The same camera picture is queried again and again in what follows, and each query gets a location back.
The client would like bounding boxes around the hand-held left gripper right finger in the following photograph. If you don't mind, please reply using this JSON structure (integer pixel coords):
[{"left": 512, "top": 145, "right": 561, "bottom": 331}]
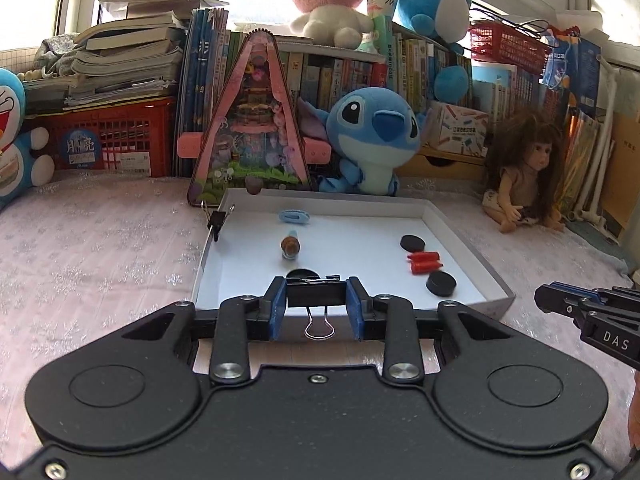
[{"left": 345, "top": 276, "right": 516, "bottom": 386}]

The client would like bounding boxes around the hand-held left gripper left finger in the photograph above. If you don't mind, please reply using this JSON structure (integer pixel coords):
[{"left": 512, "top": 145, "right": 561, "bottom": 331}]
[{"left": 120, "top": 276, "right": 289, "bottom": 386}]

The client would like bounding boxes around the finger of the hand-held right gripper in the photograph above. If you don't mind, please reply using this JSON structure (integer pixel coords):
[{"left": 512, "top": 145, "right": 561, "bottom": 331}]
[
  {"left": 533, "top": 283, "right": 602, "bottom": 318},
  {"left": 595, "top": 286, "right": 640, "bottom": 308}
]

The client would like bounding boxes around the large black binder clip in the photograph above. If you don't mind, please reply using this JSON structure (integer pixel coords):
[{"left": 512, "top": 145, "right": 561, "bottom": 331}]
[{"left": 285, "top": 274, "right": 349, "bottom": 340}]

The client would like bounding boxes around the brown snail figurine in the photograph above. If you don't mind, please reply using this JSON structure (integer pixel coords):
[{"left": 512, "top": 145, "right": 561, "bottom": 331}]
[{"left": 279, "top": 229, "right": 301, "bottom": 261}]

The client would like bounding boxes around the white cardboard box tray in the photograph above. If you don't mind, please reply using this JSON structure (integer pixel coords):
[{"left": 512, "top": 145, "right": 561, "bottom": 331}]
[{"left": 192, "top": 187, "right": 516, "bottom": 322}]

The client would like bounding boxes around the black round tin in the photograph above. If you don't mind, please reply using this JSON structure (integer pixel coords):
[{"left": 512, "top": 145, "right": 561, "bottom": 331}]
[{"left": 425, "top": 269, "right": 457, "bottom": 295}]

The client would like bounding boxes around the small black binder clip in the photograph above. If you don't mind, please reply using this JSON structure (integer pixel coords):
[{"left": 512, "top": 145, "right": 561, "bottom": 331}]
[{"left": 199, "top": 199, "right": 236, "bottom": 242}]

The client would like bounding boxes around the brown cardboard box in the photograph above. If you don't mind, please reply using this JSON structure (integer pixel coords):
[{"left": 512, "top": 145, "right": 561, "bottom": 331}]
[{"left": 599, "top": 109, "right": 640, "bottom": 231}]

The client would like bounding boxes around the brown-haired doll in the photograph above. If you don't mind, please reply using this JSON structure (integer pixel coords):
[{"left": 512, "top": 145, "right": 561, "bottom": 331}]
[{"left": 480, "top": 109, "right": 569, "bottom": 234}]

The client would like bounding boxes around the row of picture books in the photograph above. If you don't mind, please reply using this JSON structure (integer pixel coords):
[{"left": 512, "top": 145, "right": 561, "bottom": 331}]
[{"left": 559, "top": 104, "right": 616, "bottom": 216}]

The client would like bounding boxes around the white pipe rack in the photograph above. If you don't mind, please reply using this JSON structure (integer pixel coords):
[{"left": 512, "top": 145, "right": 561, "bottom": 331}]
[{"left": 569, "top": 54, "right": 626, "bottom": 244}]

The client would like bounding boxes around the wooden drawer box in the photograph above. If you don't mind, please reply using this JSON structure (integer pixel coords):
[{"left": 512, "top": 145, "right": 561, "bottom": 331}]
[{"left": 399, "top": 144, "right": 489, "bottom": 181}]

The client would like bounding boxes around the pink triangular dollhouse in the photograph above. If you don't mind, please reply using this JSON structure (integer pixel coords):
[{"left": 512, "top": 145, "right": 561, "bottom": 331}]
[{"left": 177, "top": 29, "right": 334, "bottom": 209}]

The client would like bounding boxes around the blue alien plush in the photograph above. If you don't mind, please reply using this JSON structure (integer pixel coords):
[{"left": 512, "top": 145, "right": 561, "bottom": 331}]
[{"left": 297, "top": 86, "right": 434, "bottom": 197}]

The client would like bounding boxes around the snowflake tablecloth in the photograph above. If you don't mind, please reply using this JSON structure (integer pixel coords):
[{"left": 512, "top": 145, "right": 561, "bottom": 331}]
[{"left": 0, "top": 169, "right": 640, "bottom": 391}]

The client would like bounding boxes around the white label printer box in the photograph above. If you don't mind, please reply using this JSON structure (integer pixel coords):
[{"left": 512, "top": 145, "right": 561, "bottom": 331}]
[{"left": 429, "top": 100, "right": 490, "bottom": 159}]

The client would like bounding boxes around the row of blue-spined books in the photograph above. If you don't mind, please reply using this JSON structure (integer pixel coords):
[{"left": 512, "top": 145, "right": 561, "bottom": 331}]
[{"left": 472, "top": 61, "right": 551, "bottom": 131}]

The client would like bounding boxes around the large red plastic crate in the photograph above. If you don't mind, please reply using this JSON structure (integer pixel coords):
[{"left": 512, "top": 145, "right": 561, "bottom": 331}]
[{"left": 29, "top": 97, "right": 179, "bottom": 177}]

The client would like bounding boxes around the blue paper bag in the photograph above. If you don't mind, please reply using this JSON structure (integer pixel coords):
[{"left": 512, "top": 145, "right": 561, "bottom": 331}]
[{"left": 539, "top": 29, "right": 604, "bottom": 111}]

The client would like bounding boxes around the row of shelf books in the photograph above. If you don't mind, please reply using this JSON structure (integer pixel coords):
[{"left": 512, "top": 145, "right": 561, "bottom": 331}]
[{"left": 229, "top": 29, "right": 386, "bottom": 111}]

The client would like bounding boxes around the row of green-spined books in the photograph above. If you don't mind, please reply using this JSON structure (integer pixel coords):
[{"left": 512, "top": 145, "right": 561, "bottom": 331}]
[{"left": 384, "top": 14, "right": 474, "bottom": 126}]

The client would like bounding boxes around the row of thin blue books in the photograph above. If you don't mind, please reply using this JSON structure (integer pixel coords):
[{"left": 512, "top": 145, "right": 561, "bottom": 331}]
[{"left": 174, "top": 7, "right": 231, "bottom": 176}]

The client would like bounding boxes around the small red plastic basket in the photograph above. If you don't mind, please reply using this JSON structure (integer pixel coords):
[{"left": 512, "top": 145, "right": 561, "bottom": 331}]
[{"left": 468, "top": 22, "right": 554, "bottom": 75}]

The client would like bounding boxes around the stack of paper books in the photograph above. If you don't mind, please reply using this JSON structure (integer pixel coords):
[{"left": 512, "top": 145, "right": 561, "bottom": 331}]
[{"left": 64, "top": 0, "right": 194, "bottom": 109}]

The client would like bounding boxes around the blue white cat plush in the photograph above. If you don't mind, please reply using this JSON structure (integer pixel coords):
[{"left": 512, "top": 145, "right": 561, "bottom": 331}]
[{"left": 0, "top": 67, "right": 56, "bottom": 211}]

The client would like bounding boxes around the pink white bunny plush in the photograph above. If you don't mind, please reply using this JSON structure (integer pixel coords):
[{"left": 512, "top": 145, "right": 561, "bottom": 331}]
[{"left": 289, "top": 0, "right": 375, "bottom": 50}]

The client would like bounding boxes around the blue white penguin plush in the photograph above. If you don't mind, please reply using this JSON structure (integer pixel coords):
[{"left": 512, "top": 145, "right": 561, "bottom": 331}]
[{"left": 397, "top": 0, "right": 474, "bottom": 104}]

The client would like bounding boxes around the grey patterned cloth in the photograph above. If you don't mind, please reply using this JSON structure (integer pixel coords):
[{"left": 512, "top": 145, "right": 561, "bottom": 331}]
[{"left": 31, "top": 34, "right": 91, "bottom": 81}]

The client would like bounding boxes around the black cable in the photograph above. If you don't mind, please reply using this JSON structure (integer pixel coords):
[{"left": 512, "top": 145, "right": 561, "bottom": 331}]
[{"left": 469, "top": 0, "right": 551, "bottom": 36}]

